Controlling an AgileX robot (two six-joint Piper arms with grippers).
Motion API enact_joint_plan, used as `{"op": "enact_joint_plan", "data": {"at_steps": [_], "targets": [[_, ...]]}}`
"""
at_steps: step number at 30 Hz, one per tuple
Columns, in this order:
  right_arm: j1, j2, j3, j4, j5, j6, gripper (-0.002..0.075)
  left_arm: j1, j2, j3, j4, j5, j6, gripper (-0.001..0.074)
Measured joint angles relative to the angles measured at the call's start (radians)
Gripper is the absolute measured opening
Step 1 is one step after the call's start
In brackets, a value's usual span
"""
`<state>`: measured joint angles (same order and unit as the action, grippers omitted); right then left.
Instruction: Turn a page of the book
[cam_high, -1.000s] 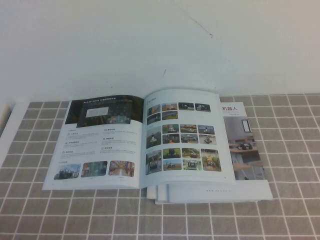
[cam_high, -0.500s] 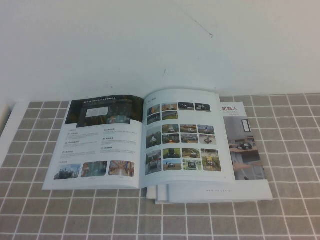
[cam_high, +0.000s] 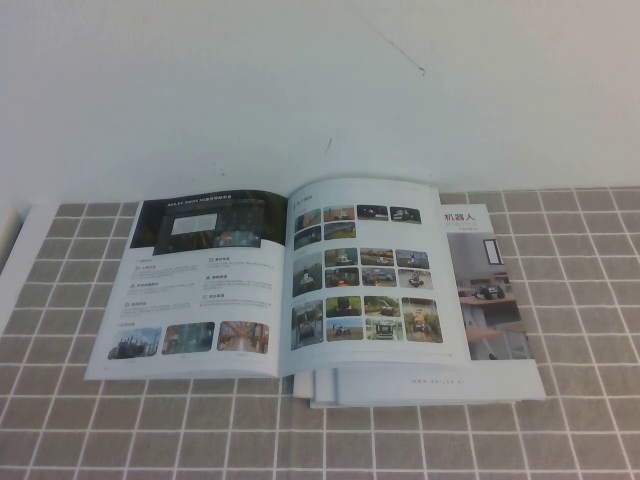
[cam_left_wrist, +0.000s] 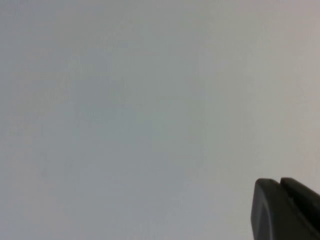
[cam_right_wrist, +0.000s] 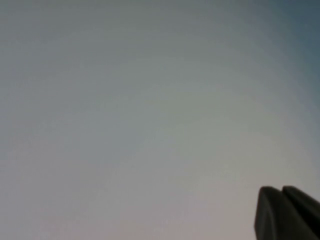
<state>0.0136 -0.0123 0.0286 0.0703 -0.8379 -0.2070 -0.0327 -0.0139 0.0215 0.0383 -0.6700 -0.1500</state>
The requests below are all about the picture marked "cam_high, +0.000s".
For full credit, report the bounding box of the book with photo pages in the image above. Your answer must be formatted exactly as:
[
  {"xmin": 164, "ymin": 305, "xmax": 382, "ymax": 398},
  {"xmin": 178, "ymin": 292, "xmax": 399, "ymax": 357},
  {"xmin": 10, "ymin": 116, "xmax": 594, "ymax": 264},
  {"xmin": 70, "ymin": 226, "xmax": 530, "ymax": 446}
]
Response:
[{"xmin": 82, "ymin": 174, "xmax": 474, "ymax": 382}]

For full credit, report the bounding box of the white stacked booklet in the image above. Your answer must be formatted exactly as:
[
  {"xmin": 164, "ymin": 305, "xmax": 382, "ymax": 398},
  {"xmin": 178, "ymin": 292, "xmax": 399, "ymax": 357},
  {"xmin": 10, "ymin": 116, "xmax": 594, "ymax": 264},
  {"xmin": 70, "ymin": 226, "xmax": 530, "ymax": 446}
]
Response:
[
  {"xmin": 308, "ymin": 368, "xmax": 525, "ymax": 410},
  {"xmin": 292, "ymin": 370, "xmax": 317, "ymax": 400}
]

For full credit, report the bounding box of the brochure with robot office cover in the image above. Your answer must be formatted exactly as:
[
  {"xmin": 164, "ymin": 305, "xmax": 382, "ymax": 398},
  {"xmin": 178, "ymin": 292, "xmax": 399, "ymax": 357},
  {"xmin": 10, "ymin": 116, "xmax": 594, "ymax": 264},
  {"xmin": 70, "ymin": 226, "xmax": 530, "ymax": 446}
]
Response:
[{"xmin": 333, "ymin": 202, "xmax": 546, "ymax": 405}]

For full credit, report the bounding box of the grey white-grid tablecloth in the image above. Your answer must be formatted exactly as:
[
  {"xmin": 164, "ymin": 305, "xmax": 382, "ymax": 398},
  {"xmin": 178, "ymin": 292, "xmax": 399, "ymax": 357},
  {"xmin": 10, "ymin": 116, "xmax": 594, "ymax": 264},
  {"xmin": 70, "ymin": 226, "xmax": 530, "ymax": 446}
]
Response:
[{"xmin": 0, "ymin": 185, "xmax": 640, "ymax": 480}]

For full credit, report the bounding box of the beige wooden strip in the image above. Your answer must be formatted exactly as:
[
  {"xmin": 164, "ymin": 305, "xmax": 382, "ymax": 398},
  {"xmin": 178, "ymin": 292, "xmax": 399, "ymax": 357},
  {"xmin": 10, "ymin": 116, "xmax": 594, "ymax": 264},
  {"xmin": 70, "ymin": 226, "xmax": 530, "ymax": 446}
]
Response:
[{"xmin": 0, "ymin": 206, "xmax": 22, "ymax": 272}]

